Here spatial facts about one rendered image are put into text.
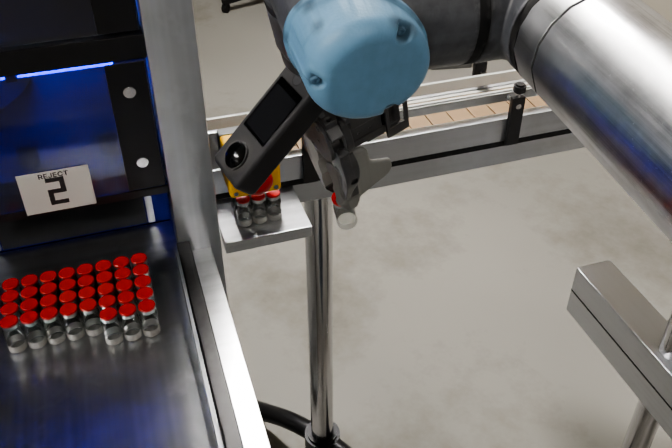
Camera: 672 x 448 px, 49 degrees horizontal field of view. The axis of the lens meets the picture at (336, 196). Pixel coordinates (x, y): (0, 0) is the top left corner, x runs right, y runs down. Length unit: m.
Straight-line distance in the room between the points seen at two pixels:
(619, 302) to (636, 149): 1.18
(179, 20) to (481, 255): 1.70
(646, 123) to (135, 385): 0.68
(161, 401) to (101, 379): 0.08
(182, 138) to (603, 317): 0.93
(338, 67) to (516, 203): 2.29
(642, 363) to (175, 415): 0.92
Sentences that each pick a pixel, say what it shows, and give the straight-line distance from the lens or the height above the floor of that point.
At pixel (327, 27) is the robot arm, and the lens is 0.41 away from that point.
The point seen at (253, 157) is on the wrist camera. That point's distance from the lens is 0.61.
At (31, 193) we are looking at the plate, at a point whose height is 1.02.
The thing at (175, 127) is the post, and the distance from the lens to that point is 0.96.
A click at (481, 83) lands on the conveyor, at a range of 1.33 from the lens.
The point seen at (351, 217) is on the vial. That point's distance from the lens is 0.76.
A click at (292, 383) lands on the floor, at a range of 2.03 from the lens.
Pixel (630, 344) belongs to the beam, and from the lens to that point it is 1.52.
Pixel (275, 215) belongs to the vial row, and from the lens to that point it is 1.10.
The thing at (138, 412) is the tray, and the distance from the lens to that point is 0.89.
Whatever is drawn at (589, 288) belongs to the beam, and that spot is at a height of 0.54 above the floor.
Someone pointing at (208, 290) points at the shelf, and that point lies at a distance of 1.01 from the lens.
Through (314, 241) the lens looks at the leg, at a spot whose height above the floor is 0.72.
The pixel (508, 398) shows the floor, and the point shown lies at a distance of 2.04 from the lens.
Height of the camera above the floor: 1.57
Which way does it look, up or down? 36 degrees down
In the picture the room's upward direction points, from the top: straight up
